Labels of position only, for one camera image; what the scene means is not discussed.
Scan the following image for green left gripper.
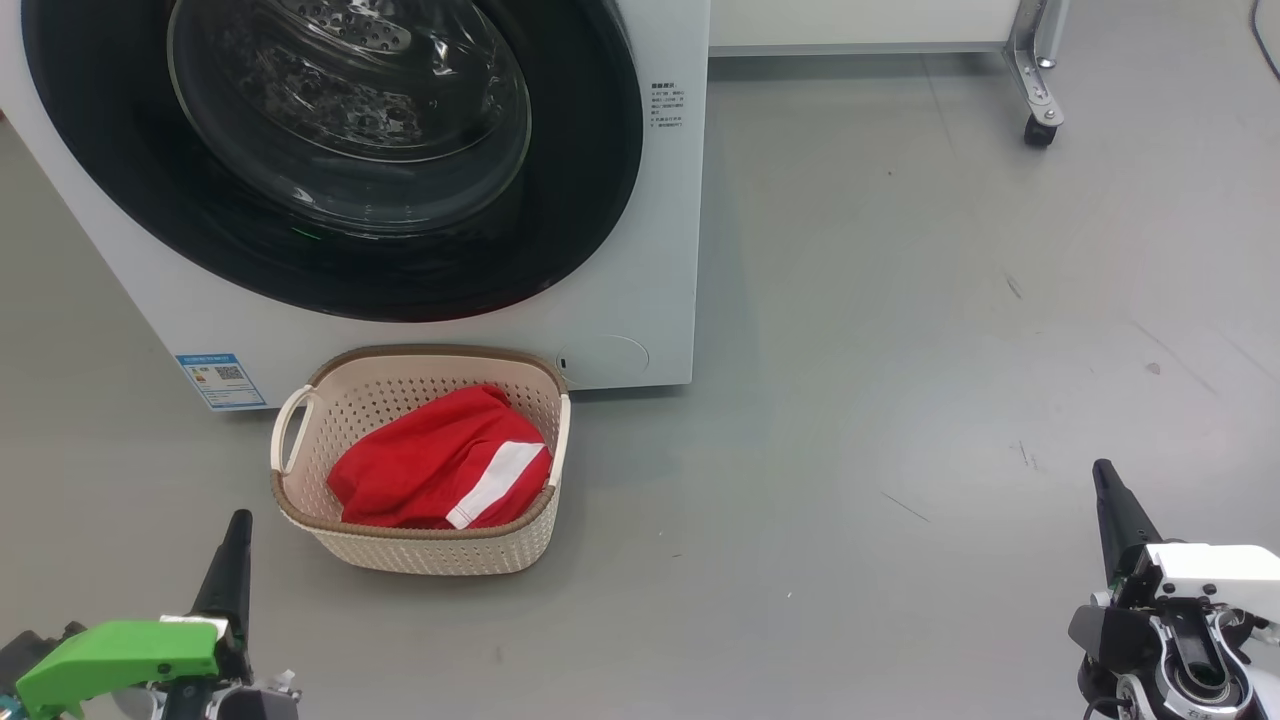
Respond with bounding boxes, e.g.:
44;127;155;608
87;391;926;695
14;509;255;720

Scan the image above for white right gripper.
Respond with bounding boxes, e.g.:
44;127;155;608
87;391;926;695
1091;459;1280;623

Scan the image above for red jersey with white stripe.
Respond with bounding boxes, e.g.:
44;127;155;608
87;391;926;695
326;384;554;532

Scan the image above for round grey glass washer door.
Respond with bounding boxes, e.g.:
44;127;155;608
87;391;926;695
20;0;647;324

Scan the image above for cream perforated laundry basket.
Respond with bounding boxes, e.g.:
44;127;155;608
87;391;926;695
269;344;574;578

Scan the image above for white front-load washing machine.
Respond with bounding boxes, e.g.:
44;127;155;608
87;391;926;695
0;0;712;414

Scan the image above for black floor cable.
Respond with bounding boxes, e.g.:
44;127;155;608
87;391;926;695
1248;0;1280;83

